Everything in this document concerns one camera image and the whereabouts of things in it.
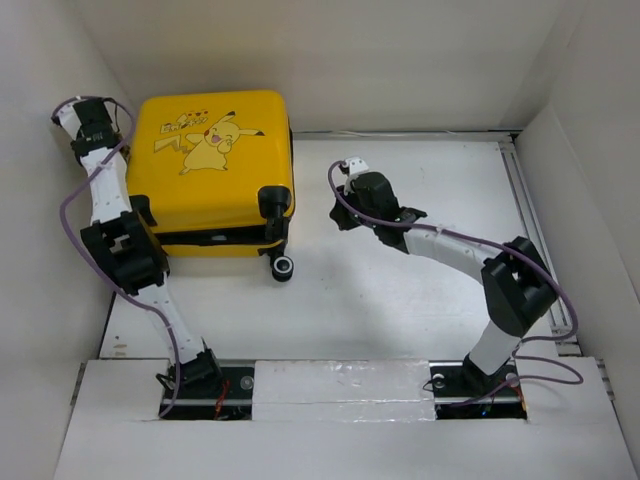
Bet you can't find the yellow hard-shell suitcase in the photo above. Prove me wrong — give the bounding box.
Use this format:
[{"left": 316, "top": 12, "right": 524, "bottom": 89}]
[{"left": 126, "top": 90, "right": 295, "bottom": 282}]

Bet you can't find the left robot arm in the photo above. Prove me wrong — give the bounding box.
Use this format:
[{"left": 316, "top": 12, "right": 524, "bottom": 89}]
[{"left": 51, "top": 96, "right": 225, "bottom": 398}]

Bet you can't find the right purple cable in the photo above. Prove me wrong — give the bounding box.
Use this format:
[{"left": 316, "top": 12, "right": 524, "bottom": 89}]
[{"left": 327, "top": 158, "right": 585, "bottom": 409}]

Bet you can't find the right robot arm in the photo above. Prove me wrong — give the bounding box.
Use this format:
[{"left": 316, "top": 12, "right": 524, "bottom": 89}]
[{"left": 330, "top": 159, "right": 558, "bottom": 395}]

